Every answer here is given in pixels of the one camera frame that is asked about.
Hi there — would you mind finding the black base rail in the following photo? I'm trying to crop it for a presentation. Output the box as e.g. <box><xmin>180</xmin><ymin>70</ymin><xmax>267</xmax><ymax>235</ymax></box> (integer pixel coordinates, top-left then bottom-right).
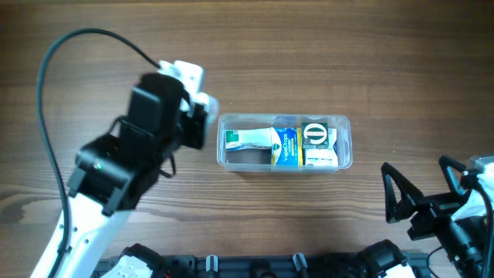
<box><xmin>92</xmin><ymin>253</ymin><xmax>429</xmax><ymax>278</ymax></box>

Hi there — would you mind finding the green Zam-Buk ointment box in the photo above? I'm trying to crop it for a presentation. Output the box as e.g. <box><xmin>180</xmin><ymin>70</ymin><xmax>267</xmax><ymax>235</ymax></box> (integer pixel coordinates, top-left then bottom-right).
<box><xmin>302</xmin><ymin>122</ymin><xmax>330</xmax><ymax>149</ymax></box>

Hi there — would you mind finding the white green Panadol box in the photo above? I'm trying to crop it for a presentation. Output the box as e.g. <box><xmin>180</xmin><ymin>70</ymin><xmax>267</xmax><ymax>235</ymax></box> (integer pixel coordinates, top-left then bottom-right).
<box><xmin>225</xmin><ymin>128</ymin><xmax>271</xmax><ymax>151</ymax></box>

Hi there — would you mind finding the black cable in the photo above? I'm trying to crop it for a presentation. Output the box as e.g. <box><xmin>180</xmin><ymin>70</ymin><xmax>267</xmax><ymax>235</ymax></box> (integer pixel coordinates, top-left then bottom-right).
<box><xmin>426</xmin><ymin>181</ymin><xmax>494</xmax><ymax>278</ymax></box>
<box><xmin>36</xmin><ymin>27</ymin><xmax>161</xmax><ymax>278</ymax></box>

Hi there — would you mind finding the clear plastic container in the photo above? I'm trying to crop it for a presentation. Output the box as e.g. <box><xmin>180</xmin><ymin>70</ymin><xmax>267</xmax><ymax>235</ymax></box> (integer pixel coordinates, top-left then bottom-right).
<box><xmin>217</xmin><ymin>114</ymin><xmax>353</xmax><ymax>173</ymax></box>

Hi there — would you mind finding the right black cable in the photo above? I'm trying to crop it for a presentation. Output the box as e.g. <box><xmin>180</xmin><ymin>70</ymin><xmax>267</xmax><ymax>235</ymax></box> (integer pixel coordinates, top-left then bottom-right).
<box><xmin>426</xmin><ymin>181</ymin><xmax>494</xmax><ymax>278</ymax></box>

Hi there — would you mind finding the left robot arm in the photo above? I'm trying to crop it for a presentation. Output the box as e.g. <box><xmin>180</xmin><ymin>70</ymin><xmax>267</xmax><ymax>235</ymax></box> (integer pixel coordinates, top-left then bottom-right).
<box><xmin>32</xmin><ymin>70</ymin><xmax>214</xmax><ymax>277</ymax></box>

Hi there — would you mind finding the left black cable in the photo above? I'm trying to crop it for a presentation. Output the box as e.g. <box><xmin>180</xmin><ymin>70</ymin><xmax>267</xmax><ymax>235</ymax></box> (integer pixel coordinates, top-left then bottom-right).
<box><xmin>36</xmin><ymin>27</ymin><xmax>161</xmax><ymax>278</ymax></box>

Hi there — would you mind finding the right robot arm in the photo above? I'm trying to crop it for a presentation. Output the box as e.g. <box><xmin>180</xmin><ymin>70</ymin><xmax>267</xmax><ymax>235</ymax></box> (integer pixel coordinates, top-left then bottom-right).
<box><xmin>381</xmin><ymin>155</ymin><xmax>493</xmax><ymax>277</ymax></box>

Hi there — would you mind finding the white medicine box in container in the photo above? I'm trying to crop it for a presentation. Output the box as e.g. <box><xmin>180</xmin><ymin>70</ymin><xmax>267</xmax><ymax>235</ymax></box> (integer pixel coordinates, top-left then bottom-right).
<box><xmin>304</xmin><ymin>128</ymin><xmax>338</xmax><ymax>167</ymax></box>

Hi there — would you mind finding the blue VapoDrops box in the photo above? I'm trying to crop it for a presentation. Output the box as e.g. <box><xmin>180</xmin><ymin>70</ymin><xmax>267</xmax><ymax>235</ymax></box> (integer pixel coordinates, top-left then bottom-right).
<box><xmin>271</xmin><ymin>127</ymin><xmax>303</xmax><ymax>167</ymax></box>

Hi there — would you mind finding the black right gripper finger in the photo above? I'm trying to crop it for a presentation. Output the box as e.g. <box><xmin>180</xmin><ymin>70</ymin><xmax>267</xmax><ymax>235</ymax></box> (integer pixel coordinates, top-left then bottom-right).
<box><xmin>381</xmin><ymin>162</ymin><xmax>424</xmax><ymax>223</ymax></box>
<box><xmin>438</xmin><ymin>155</ymin><xmax>467</xmax><ymax>195</ymax></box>

